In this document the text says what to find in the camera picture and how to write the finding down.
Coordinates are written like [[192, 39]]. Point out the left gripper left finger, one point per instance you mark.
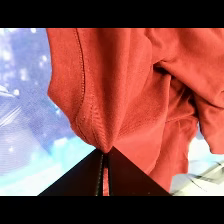
[[83, 180]]

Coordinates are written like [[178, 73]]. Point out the red T-shirt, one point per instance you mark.
[[126, 83]]

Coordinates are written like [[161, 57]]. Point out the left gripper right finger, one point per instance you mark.
[[133, 180]]

